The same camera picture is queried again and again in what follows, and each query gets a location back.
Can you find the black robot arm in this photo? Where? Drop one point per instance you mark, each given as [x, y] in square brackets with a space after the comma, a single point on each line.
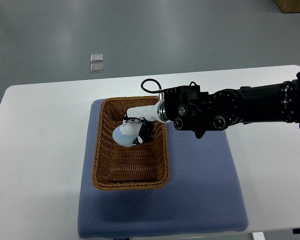
[190, 109]

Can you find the upper silver floor plate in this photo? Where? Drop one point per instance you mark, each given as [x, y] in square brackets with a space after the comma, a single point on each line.
[97, 57]

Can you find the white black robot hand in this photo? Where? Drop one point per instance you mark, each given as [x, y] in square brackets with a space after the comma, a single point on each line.
[135, 115]

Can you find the blue white plush toy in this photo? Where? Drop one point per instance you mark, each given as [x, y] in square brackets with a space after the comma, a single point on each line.
[125, 134]

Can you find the brown wicker basket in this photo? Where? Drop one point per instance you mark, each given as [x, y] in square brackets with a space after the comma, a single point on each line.
[140, 167]

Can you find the brown cardboard box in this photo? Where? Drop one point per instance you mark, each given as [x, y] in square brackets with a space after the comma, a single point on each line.
[289, 6]

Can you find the blue quilted mat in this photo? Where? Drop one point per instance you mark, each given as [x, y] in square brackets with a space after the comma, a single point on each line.
[203, 194]

